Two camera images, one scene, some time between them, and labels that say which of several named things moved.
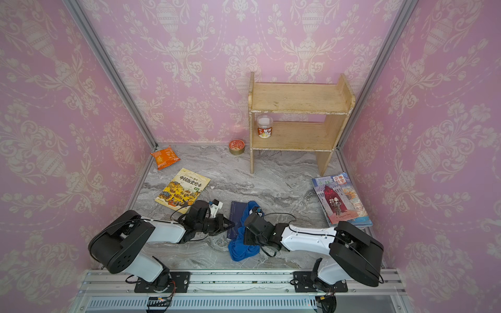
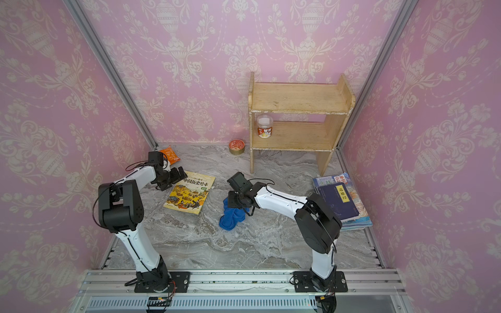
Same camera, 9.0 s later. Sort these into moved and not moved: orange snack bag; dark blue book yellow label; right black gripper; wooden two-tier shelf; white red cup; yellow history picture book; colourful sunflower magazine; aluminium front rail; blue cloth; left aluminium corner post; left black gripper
Moved: left black gripper; dark blue book yellow label; yellow history picture book; blue cloth; right black gripper
Not moved: colourful sunflower magazine; aluminium front rail; white red cup; orange snack bag; wooden two-tier shelf; left aluminium corner post
